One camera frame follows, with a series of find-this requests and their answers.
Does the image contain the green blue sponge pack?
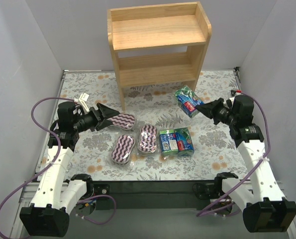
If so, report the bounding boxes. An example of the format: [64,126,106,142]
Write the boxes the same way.
[175,85,204,119]
[174,127,195,156]
[159,129,179,157]

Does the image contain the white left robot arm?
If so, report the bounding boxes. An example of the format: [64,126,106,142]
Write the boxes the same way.
[19,101,119,237]

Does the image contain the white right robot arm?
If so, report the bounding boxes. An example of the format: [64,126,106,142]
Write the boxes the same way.
[196,95,296,233]

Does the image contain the wooden two-tier shelf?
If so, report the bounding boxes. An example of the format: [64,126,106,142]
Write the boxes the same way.
[107,2,212,109]

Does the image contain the pink wavy sponge top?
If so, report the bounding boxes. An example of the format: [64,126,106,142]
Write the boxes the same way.
[108,114,136,130]

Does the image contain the pink wavy sponge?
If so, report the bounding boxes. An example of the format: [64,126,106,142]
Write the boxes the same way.
[137,124,158,154]
[111,134,135,165]
[108,114,136,130]

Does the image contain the pink wavy sponge lower left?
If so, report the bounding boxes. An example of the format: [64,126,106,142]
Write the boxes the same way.
[111,134,135,165]

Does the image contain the pink wavy sponge middle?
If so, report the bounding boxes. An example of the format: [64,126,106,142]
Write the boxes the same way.
[137,124,158,154]

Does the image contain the floral patterned table mat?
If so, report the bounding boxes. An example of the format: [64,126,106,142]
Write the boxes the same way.
[60,72,248,181]

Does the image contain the white cable connector tag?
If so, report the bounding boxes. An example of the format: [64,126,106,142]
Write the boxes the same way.
[74,93,89,113]

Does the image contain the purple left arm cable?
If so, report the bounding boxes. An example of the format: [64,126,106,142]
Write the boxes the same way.
[0,97,117,238]

